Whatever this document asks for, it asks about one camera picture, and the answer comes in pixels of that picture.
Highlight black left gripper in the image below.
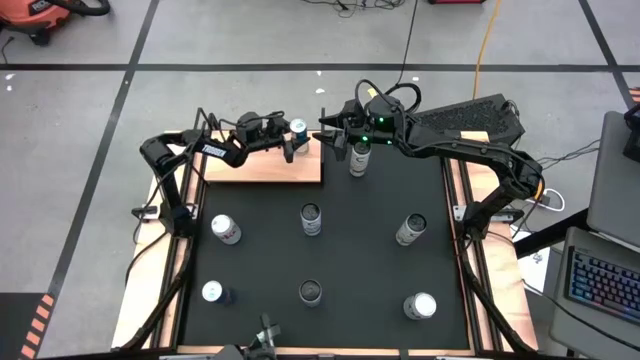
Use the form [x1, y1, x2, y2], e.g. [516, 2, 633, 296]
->
[252, 117, 296, 165]

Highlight tangled black floor cables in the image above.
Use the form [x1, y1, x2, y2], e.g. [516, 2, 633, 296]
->
[299, 0, 407, 19]

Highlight black perforated computer case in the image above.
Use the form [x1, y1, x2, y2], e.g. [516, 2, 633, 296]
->
[414, 93, 527, 147]

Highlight yellow extension cord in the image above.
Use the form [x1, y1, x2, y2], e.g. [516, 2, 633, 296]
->
[472, 0, 502, 100]

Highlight wooden shelf board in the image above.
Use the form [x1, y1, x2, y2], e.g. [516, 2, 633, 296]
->
[203, 130, 324, 184]

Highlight white paper sheet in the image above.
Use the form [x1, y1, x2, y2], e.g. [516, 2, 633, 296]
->
[509, 227, 551, 294]

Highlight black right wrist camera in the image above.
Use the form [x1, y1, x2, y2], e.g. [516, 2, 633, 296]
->
[367, 94, 404, 132]

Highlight laptop with backlit keyboard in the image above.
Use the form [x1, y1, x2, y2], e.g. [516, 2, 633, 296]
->
[548, 226, 640, 360]

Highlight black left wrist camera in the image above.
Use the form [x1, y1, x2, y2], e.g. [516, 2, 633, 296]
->
[235, 112, 264, 146]

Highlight grey laptop lid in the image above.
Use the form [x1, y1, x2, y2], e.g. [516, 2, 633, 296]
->
[586, 110, 640, 249]

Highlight Celsius Arctic Vibe can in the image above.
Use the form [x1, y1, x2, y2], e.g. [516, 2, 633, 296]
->
[299, 202, 323, 237]
[298, 278, 324, 309]

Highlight black desk beam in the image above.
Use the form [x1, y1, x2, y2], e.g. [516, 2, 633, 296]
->
[513, 208, 591, 260]

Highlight silver Diet Coke can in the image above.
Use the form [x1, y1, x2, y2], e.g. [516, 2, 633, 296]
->
[402, 291, 438, 321]
[210, 213, 243, 246]

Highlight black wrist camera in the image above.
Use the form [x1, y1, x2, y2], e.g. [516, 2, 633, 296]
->
[367, 94, 404, 132]
[235, 112, 264, 146]

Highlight black desk device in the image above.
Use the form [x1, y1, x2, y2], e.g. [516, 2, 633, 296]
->
[623, 102, 640, 164]

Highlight black coiled cable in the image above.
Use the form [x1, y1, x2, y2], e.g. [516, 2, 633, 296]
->
[387, 0, 424, 114]

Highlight black hazard-striped floor mat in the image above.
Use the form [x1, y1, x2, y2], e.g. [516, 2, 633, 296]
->
[0, 292, 57, 360]

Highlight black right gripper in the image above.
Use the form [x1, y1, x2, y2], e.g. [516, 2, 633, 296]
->
[312, 98, 381, 161]

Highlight blue silver Red Bull can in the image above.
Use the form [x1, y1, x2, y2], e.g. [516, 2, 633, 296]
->
[289, 117, 311, 156]
[201, 279, 236, 307]

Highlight orange shop vacuum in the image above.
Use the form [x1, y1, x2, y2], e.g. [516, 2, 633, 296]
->
[0, 0, 112, 47]

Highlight Celsius Tropical Vibe can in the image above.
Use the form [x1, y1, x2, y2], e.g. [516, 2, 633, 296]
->
[348, 140, 373, 179]
[394, 212, 429, 247]

